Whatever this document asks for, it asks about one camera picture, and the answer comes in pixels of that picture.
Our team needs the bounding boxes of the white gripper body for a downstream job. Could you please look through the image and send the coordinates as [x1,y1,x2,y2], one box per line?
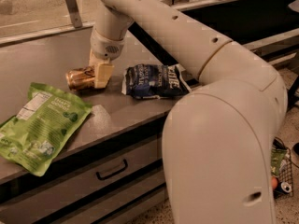
[90,28,124,60]

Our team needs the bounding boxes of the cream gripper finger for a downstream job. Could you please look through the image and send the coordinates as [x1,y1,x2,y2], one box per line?
[89,50,101,66]
[94,63,114,89]

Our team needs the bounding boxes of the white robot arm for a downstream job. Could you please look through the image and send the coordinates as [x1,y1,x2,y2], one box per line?
[94,0,287,224]

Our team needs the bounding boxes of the blue chip bag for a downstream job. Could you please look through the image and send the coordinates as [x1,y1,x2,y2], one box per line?
[121,63,191,99]

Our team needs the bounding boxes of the green rice chip bag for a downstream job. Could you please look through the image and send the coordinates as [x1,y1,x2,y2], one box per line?
[0,83,92,176]

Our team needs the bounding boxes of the green snack bag in basket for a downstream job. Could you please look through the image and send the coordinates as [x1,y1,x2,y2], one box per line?
[271,147,287,176]

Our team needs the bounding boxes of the blue can in basket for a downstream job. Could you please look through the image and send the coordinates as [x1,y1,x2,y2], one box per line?
[276,182,292,194]

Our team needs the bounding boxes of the grey cabinet with drawers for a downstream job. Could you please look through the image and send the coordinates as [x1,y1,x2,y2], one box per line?
[0,25,200,224]

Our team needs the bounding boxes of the orange fruit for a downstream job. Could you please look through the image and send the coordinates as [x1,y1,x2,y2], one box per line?
[271,176,278,189]

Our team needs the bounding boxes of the metal railing post left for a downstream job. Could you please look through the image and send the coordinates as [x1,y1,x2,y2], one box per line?
[65,0,82,28]

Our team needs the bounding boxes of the black drawer handle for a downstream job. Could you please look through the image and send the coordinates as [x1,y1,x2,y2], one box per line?
[95,159,128,181]

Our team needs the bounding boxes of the black wire basket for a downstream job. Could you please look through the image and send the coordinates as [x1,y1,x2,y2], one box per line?
[272,138,293,199]

